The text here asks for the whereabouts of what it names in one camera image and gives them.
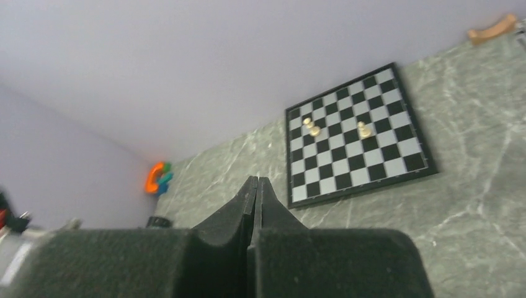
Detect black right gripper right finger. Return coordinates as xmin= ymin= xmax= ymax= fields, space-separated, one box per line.
xmin=247 ymin=177 xmax=434 ymax=297

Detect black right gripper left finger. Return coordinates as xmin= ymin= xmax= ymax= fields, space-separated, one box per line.
xmin=8 ymin=176 xmax=258 ymax=297

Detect black shuttlecock tube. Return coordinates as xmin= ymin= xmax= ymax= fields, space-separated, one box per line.
xmin=145 ymin=216 xmax=172 ymax=228

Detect teal blue toy blocks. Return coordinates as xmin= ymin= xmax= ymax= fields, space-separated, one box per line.
xmin=156 ymin=163 xmax=173 ymax=197

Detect orange C-shaped toy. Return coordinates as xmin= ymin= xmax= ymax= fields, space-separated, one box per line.
xmin=144 ymin=162 xmax=166 ymax=194

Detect white chess piece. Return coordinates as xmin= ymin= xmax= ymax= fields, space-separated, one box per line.
xmin=303 ymin=117 xmax=321 ymax=137
xmin=357 ymin=121 xmax=373 ymax=140

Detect black white chessboard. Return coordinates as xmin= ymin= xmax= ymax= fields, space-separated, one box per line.
xmin=285 ymin=62 xmax=439 ymax=209

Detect small wooden object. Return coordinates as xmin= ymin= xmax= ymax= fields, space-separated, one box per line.
xmin=467 ymin=14 xmax=517 ymax=46

